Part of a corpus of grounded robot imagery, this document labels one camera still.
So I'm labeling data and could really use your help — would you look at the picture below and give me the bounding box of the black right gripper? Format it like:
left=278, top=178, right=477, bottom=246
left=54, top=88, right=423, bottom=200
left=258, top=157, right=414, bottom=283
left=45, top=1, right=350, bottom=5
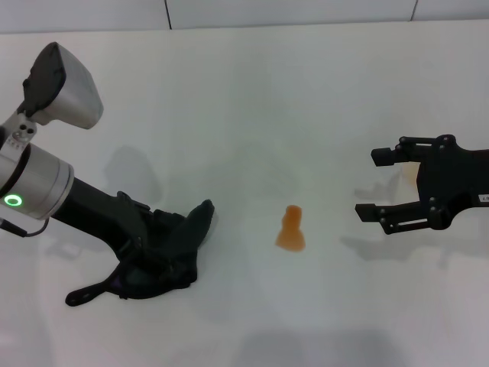
left=355, top=133, right=489, bottom=235

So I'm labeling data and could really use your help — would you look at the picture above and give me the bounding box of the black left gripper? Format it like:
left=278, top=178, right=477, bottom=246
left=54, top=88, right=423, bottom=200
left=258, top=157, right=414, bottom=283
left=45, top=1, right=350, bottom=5
left=50, top=177, right=188, bottom=274

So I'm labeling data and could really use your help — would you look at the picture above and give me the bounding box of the white paper cup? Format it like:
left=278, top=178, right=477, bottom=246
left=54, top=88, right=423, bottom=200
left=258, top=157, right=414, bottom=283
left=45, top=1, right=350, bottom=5
left=393, top=162, right=421, bottom=200

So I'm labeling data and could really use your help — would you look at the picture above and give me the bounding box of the dark blue rag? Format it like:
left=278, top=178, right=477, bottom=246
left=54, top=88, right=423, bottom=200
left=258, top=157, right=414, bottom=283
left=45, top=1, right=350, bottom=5
left=64, top=198, right=217, bottom=307

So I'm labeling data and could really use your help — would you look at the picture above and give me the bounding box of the orange liquid stain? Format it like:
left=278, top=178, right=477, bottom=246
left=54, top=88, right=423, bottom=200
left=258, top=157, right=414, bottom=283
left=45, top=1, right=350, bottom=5
left=274, top=205, right=307, bottom=253

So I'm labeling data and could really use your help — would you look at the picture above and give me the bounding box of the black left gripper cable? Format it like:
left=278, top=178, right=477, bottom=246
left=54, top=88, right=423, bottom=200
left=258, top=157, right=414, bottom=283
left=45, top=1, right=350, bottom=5
left=0, top=217, right=51, bottom=239

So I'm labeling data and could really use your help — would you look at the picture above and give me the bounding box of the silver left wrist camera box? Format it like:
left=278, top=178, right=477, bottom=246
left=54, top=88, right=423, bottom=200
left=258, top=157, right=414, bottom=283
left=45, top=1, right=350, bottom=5
left=21, top=41, right=105, bottom=130

